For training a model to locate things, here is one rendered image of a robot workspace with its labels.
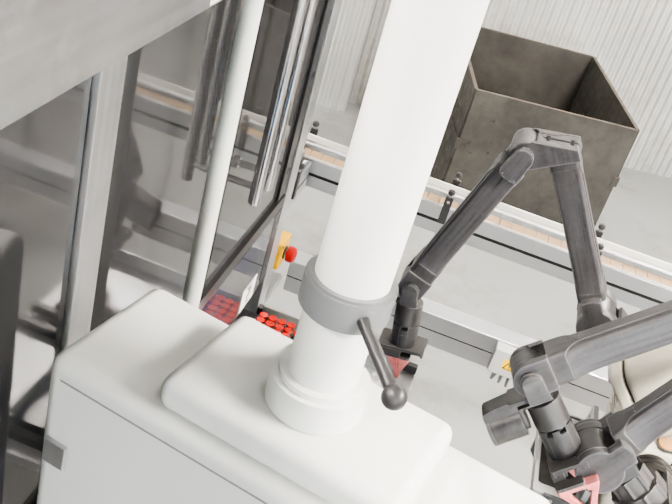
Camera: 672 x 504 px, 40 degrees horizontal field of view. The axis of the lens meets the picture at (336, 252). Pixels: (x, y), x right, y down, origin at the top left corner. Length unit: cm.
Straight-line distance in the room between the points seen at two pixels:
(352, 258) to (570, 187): 105
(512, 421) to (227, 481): 71
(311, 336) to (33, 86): 32
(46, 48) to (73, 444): 41
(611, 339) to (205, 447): 75
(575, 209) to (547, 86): 375
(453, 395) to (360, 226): 288
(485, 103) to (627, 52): 171
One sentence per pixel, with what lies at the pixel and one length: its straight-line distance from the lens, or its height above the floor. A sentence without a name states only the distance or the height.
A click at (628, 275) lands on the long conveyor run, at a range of 283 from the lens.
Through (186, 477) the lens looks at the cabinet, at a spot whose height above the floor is 150.
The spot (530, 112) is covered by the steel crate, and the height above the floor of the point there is 70.
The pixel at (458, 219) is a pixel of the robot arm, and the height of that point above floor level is 134.
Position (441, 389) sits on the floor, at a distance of 362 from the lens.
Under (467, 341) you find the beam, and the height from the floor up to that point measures 50.
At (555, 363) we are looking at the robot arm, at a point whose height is 139.
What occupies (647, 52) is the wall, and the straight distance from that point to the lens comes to 598.
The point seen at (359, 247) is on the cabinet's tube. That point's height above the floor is 179.
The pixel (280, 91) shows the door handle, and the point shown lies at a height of 163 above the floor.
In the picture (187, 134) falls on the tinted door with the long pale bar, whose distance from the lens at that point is 127.
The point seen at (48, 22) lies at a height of 188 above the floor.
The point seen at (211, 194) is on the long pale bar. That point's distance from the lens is 120.
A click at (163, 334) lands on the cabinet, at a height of 155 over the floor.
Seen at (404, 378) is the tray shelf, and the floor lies 88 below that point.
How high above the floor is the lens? 217
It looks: 31 degrees down
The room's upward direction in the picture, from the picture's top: 17 degrees clockwise
